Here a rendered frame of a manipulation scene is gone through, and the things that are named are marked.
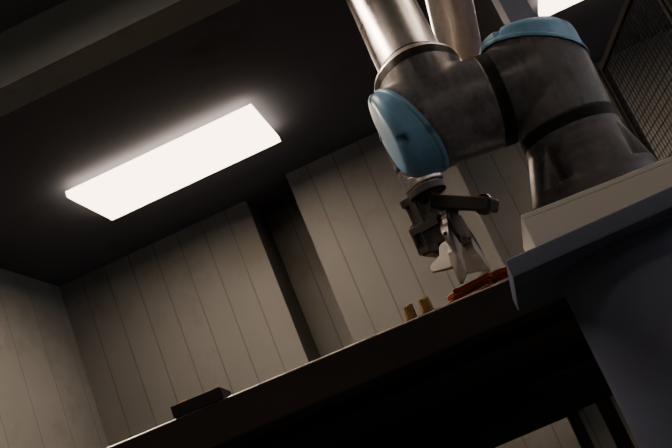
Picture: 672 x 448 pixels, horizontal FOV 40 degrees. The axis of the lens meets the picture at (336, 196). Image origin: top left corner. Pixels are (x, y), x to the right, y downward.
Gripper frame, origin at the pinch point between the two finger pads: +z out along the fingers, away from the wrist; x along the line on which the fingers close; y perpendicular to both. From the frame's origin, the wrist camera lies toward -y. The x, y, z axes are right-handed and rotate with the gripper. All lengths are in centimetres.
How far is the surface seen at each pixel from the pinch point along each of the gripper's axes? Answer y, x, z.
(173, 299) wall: 340, -382, -160
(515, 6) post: 0, -185, -123
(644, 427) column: -26, 53, 31
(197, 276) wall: 319, -389, -168
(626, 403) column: -26, 52, 28
